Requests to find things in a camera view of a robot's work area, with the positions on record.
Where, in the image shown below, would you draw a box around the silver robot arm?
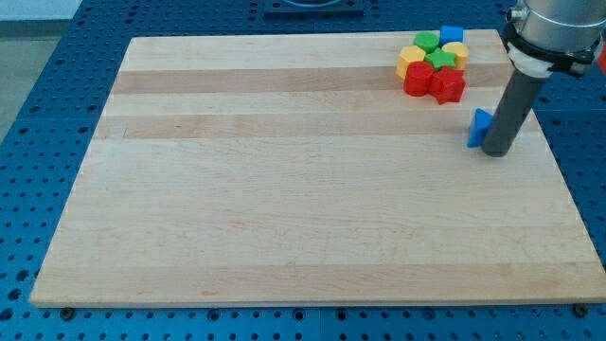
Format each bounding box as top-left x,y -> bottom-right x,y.
505,0 -> 605,78

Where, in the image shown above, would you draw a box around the red star block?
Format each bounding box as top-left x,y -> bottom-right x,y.
428,66 -> 466,104

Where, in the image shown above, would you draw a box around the green star block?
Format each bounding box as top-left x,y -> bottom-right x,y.
423,47 -> 456,72

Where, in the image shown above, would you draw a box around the light wooden board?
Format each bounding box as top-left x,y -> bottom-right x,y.
29,29 -> 605,308

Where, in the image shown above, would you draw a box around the red cylinder block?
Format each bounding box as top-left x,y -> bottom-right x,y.
403,62 -> 434,97

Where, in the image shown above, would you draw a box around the yellow hexagon block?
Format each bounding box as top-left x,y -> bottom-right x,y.
396,45 -> 426,80

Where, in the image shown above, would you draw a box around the green cylinder block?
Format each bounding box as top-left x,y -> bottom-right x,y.
413,31 -> 439,54

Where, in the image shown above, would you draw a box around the blue triangle block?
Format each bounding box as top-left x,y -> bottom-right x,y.
467,108 -> 493,149

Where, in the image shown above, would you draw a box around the yellow cylinder block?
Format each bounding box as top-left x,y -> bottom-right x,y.
441,42 -> 470,70

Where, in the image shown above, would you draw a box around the blue cube block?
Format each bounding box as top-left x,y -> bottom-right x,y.
439,26 -> 464,46

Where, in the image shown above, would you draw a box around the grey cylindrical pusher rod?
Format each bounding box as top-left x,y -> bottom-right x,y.
481,69 -> 546,157

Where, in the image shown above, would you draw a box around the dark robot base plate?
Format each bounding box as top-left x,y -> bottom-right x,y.
263,0 -> 365,17

